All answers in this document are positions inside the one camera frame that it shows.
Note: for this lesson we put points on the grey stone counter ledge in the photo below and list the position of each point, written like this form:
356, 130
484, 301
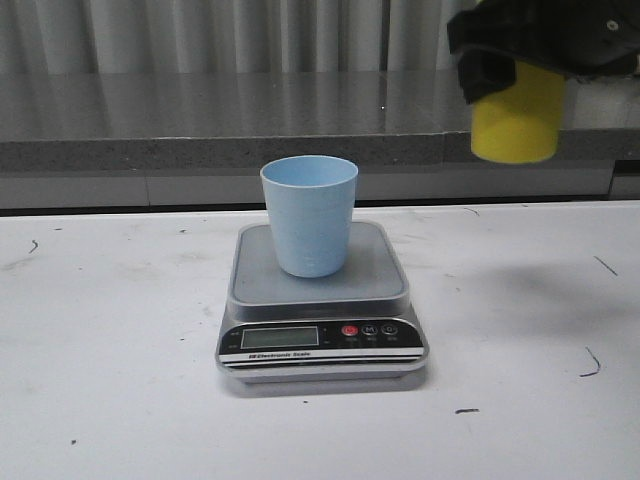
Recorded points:
184, 141

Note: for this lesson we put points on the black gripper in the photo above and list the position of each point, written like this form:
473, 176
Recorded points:
576, 38

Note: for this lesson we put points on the light blue plastic cup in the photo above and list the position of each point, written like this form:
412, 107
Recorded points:
310, 201

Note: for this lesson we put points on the silver electronic kitchen scale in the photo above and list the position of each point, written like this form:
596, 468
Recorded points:
353, 331

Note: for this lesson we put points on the yellow squeeze bottle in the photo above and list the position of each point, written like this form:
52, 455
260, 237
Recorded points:
520, 124

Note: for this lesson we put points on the white pleated curtain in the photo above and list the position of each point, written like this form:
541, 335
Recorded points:
125, 37

